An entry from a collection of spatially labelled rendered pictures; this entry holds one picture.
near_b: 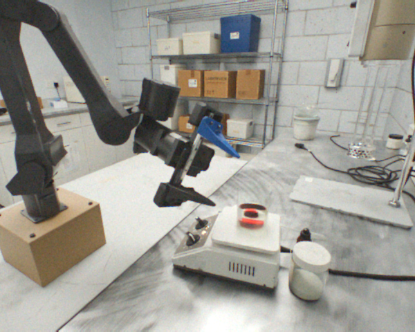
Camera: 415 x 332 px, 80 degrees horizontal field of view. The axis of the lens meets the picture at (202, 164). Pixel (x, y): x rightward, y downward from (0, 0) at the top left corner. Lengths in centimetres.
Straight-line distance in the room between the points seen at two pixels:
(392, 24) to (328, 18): 212
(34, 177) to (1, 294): 22
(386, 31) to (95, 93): 64
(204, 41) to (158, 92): 236
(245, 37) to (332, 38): 80
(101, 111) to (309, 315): 48
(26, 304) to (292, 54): 275
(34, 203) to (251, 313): 43
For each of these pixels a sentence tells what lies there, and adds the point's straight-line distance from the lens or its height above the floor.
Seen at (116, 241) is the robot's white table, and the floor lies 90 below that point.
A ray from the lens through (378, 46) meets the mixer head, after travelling 75.
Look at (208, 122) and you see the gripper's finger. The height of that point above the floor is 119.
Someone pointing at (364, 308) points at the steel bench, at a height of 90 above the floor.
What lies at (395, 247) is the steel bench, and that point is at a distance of 72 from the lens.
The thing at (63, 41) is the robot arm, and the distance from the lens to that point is 47.
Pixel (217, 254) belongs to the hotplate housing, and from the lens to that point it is 47.
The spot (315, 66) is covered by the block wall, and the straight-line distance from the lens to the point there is 284.
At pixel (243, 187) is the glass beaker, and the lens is 48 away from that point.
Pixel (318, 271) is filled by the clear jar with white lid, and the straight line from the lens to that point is 47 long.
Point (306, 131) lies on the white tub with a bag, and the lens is 149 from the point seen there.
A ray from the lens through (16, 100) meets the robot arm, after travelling 50.
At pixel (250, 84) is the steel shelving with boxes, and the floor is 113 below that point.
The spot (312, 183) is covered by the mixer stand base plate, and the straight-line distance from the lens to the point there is 91.
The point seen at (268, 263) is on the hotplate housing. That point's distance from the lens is 46.
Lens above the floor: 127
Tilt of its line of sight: 21 degrees down
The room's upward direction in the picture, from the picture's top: straight up
